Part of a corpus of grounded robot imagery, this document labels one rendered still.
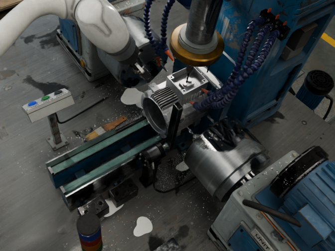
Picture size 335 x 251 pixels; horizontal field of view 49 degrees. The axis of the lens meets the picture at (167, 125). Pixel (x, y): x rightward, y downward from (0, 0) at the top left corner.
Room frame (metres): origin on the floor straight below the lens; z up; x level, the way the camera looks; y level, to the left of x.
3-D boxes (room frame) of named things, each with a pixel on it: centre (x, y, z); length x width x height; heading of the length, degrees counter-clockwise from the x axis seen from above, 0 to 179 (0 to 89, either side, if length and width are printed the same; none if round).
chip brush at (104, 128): (0.86, 0.25, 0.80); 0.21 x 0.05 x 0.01; 142
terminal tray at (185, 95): (0.93, -0.04, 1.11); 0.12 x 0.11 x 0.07; 136
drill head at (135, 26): (1.15, 0.24, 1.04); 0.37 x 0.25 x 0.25; 46
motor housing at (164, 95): (0.90, -0.01, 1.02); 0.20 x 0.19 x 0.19; 136
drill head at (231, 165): (0.67, -0.25, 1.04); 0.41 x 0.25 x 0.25; 46
